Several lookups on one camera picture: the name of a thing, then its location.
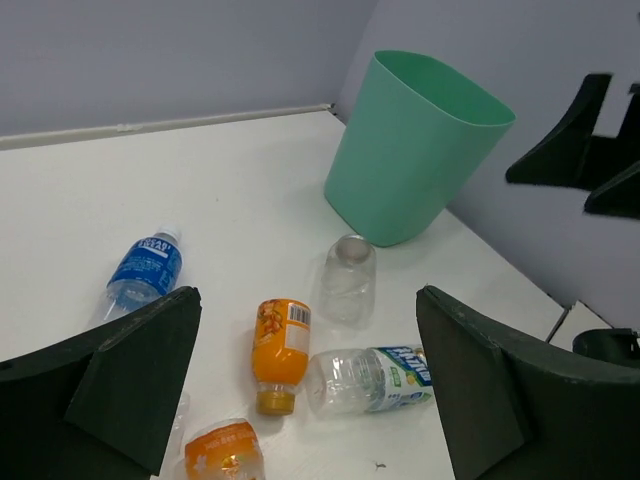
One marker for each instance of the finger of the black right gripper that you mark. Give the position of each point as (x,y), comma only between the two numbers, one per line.
(618,197)
(557,160)

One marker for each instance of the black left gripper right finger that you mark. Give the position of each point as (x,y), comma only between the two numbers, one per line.
(513,406)

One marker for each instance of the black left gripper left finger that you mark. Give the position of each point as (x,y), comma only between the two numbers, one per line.
(101,404)

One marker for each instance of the orange label tea bottle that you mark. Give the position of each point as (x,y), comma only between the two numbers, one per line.
(225,450)

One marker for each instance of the blue label water bottle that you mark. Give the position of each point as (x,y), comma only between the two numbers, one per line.
(149,270)

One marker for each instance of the green blue label bottle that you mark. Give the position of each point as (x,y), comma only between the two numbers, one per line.
(369,380)

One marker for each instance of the orange juice bottle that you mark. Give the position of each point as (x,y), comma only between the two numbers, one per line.
(280,354)

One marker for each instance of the clear unlabelled plastic bottle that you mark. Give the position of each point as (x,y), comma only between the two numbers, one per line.
(348,282)

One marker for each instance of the green plastic bin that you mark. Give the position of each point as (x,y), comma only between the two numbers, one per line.
(417,132)

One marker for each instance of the white table edge rail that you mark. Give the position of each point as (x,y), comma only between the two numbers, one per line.
(31,140)

